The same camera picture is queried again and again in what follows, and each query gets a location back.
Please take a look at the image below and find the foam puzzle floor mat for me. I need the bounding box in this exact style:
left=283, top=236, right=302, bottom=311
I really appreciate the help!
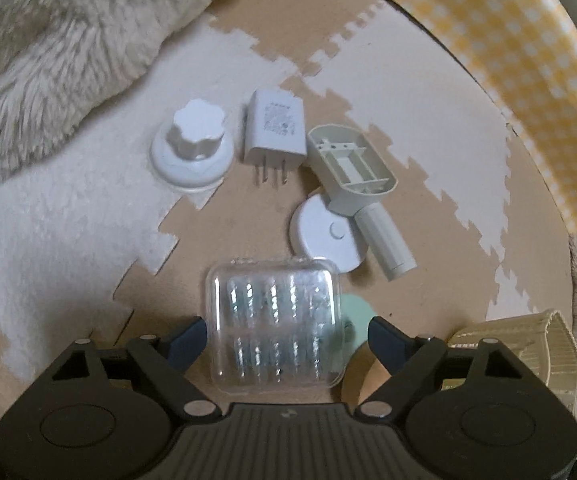
left=0, top=0, right=577, bottom=431

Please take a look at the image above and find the light green round disc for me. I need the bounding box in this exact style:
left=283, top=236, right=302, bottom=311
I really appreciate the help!
left=337, top=294, right=380, bottom=361

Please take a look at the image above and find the white charger plug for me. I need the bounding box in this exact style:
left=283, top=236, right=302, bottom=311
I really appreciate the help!
left=241, top=90, right=305, bottom=185

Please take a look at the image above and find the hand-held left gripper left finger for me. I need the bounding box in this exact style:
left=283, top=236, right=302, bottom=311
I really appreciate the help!
left=43, top=316, right=224, bottom=421

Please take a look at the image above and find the beige plastic handle housing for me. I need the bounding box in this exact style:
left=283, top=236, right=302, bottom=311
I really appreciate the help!
left=307, top=124, right=417, bottom=282

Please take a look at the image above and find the clear plastic case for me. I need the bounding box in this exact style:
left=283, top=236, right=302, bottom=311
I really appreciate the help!
left=206, top=258, right=352, bottom=390

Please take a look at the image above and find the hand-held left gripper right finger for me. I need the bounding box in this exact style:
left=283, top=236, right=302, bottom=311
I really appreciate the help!
left=355, top=316, right=534, bottom=420

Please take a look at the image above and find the white round disc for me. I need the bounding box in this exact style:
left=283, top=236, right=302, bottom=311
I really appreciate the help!
left=290, top=194, right=369, bottom=273

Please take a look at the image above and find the beige plastic basket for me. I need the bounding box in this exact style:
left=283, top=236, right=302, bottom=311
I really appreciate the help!
left=446, top=310, right=577, bottom=411

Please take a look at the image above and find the white knob lid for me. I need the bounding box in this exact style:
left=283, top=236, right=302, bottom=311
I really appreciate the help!
left=149, top=100, right=233, bottom=195

